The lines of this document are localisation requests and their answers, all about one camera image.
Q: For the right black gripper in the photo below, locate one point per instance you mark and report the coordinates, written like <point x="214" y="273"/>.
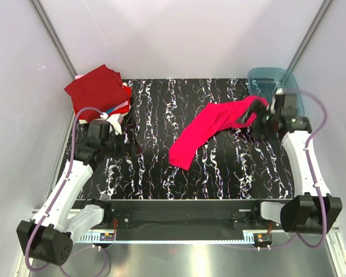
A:
<point x="257" y="108"/>

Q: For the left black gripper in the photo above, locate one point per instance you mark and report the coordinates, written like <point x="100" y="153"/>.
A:
<point x="127" y="148"/>

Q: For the bright pink t shirt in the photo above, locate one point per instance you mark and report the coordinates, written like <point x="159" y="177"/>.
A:
<point x="212" y="119"/>

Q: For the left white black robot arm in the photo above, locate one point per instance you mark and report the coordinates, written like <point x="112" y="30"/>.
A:
<point x="63" y="187"/>

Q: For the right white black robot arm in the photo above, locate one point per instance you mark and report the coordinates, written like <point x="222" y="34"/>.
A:
<point x="302" y="161"/>

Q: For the stack of folded t shirts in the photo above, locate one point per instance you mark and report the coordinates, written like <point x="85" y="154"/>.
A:
<point x="122" y="108"/>

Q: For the teal translucent plastic bin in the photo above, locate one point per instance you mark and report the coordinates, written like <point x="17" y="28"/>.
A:
<point x="265" y="82"/>

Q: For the black marble pattern mat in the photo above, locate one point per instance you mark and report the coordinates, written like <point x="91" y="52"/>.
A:
<point x="231" y="165"/>

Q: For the folded dark red t shirt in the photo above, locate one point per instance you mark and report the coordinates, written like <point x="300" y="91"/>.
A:
<point x="101" y="88"/>

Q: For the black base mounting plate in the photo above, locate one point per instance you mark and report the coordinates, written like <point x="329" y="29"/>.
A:
<point x="228" y="221"/>

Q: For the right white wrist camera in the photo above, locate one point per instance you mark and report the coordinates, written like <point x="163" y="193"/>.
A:
<point x="277" y="101"/>

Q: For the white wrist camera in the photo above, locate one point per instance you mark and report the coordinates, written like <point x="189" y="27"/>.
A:
<point x="277" y="101"/>
<point x="115" y="121"/>

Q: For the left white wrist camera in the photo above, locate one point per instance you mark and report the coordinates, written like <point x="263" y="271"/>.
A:
<point x="115" y="121"/>

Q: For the right aluminium corner post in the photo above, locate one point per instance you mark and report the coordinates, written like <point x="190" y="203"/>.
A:
<point x="310" y="33"/>

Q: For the aluminium corner post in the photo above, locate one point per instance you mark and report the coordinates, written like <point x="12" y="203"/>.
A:
<point x="310" y="33"/>
<point x="53" y="36"/>

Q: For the left aluminium corner post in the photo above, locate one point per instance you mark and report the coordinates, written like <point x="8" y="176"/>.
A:
<point x="53" y="36"/>

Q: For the aluminium frame rail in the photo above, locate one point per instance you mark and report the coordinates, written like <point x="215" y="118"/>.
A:
<point x="217" y="221"/>

